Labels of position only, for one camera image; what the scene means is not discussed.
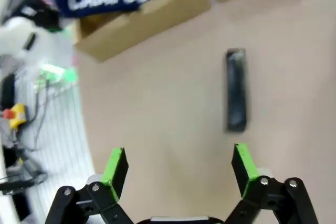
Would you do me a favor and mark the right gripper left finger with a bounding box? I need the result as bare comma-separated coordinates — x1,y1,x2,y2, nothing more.
46,147,137,224

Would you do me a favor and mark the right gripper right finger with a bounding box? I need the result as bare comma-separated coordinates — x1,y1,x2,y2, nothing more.
223,143,320,224

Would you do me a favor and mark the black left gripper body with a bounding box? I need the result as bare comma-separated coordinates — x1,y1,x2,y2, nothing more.
15,0,66,34

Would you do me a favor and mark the open cardboard box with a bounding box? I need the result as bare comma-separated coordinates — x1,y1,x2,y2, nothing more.
72,0,212,63

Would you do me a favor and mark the black stapler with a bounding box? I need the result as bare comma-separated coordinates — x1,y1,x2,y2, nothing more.
224,47,254,134

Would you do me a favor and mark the yellow emergency stop button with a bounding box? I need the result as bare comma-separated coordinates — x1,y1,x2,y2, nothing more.
2,102,27,131

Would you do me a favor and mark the thin black cable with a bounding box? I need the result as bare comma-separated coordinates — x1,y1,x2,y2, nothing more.
26,77,52,153

